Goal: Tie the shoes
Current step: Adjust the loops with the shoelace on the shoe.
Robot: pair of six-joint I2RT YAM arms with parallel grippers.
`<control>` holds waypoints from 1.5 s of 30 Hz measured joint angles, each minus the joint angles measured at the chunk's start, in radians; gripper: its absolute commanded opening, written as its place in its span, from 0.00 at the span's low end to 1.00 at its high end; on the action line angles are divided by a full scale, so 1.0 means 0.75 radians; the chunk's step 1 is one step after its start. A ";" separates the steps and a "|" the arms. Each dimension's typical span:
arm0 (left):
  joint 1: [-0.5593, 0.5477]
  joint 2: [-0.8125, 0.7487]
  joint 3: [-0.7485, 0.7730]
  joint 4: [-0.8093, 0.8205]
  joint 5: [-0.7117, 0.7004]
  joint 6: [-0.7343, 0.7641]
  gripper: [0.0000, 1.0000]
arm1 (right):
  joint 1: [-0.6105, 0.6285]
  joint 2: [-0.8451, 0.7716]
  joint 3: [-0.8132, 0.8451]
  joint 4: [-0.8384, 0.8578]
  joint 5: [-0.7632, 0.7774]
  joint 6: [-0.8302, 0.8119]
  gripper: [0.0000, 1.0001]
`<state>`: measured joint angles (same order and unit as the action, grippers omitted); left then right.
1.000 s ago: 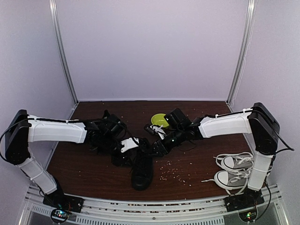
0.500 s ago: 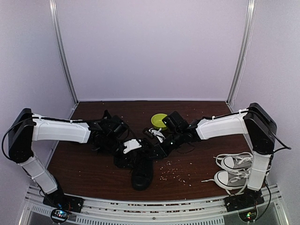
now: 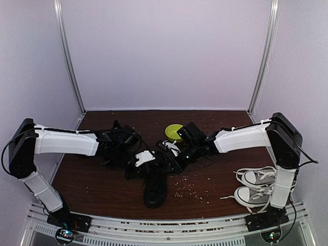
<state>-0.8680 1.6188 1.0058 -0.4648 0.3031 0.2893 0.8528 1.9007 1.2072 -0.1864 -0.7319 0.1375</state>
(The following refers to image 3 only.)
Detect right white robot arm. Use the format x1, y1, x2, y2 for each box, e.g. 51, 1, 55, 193
162, 113, 302, 227

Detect right aluminium frame post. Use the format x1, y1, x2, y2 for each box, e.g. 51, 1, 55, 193
248, 0, 280, 117

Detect left aluminium frame post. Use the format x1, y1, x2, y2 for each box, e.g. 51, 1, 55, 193
53, 0, 86, 114

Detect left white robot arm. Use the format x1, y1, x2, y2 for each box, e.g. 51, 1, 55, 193
3, 118, 156, 228

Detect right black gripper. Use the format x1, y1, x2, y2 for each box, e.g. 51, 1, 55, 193
161, 142, 201, 175

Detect grey sneaker front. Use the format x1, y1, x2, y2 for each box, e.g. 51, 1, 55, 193
220, 186, 273, 213

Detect aluminium frame post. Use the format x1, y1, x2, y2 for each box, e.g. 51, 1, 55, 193
53, 0, 86, 114
248, 0, 280, 117

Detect grey sneaker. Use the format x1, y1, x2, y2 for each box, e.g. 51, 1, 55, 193
220, 186, 273, 213
234, 166, 277, 188

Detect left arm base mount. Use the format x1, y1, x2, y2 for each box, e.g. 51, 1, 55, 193
47, 212, 92, 245

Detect grey sneaker rear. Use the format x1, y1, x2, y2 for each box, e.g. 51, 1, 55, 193
234, 166, 277, 188

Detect aluminium front rail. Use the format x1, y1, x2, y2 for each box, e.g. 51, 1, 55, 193
18, 202, 318, 245

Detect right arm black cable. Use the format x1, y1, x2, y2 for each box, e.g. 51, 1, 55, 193
294, 143, 320, 167

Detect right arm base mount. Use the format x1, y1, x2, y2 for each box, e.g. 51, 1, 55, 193
245, 207, 290, 243

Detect green bowl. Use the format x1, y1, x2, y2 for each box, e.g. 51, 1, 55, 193
165, 124, 183, 143

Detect black sneaker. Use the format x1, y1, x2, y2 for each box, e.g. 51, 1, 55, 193
143, 166, 168, 209
110, 120, 139, 146

